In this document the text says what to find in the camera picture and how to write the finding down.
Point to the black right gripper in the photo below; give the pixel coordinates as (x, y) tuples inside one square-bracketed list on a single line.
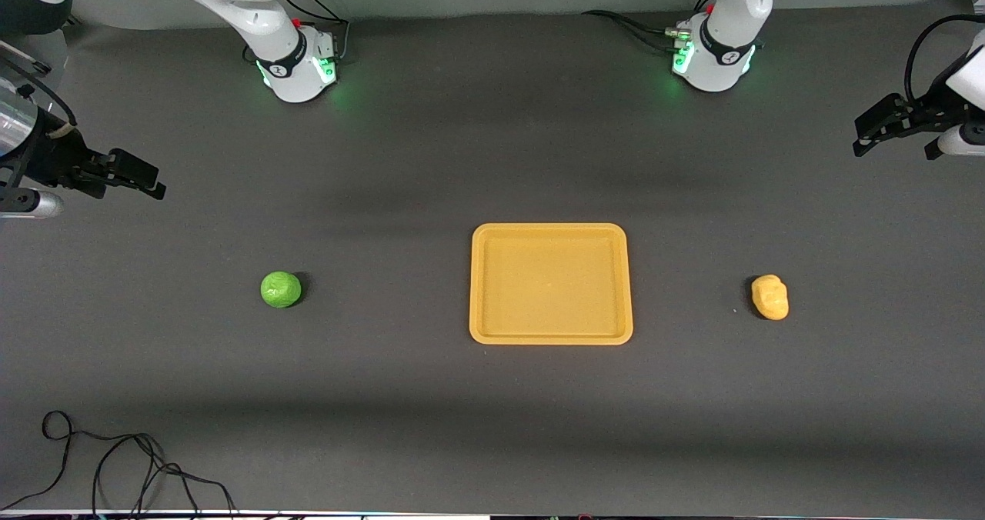
[(55, 158)]

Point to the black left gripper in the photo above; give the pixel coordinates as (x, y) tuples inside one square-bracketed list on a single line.
[(928, 112)]

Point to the green apple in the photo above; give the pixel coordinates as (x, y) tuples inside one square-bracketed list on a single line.
[(281, 289)]

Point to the yellow potato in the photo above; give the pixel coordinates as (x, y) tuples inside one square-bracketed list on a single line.
[(770, 297)]

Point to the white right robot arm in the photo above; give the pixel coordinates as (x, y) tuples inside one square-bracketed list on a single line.
[(254, 12)]

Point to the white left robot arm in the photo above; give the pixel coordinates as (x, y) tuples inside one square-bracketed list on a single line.
[(723, 43)]

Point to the orange plastic tray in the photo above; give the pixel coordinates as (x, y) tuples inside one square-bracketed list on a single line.
[(550, 283)]

